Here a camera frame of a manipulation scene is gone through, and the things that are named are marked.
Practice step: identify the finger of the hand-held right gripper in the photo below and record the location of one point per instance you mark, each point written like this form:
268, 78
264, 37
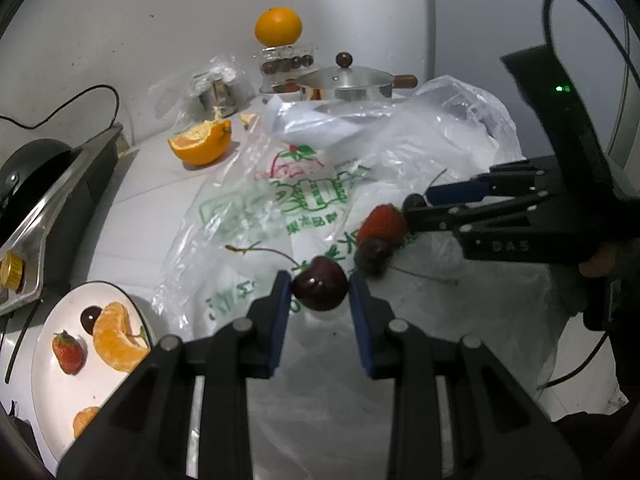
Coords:
435, 219
455, 192

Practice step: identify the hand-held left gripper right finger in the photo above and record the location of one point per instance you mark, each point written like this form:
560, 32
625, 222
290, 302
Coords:
361, 320

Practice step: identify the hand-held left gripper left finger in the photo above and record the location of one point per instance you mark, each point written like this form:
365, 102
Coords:
280, 320

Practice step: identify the red strawberry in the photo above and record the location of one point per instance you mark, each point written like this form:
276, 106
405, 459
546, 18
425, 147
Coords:
67, 352
382, 222

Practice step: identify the dark cherry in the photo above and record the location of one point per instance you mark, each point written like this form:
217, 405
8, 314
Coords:
91, 319
372, 257
320, 285

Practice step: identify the clear printed plastic bag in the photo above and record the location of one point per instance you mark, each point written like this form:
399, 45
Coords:
450, 135

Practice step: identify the large tangerine piece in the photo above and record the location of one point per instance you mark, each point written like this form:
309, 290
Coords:
117, 337

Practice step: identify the small tangerine segment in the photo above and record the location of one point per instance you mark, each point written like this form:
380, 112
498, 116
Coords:
84, 422

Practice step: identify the white plate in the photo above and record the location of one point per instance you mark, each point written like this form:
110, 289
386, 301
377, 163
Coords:
55, 400

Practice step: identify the person's right hand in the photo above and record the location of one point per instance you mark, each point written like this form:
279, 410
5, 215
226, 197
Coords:
600, 261

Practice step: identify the cut orange half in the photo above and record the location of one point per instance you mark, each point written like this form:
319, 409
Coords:
200, 142

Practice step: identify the small orange wedges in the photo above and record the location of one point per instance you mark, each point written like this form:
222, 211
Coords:
248, 119

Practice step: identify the clear container of cherries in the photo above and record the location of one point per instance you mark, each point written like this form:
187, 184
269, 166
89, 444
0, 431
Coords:
287, 65

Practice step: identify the steel cup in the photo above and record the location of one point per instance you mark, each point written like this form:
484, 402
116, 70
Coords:
215, 97

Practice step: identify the whole orange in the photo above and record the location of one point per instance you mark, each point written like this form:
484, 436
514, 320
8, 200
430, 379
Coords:
278, 26

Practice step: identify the steel induction cooker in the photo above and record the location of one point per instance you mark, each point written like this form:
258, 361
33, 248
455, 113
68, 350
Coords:
75, 180

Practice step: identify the dark chopstick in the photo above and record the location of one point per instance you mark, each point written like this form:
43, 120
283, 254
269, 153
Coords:
4, 335
22, 340

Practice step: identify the crumpled clear plastic bag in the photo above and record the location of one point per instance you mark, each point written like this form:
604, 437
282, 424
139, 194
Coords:
220, 67

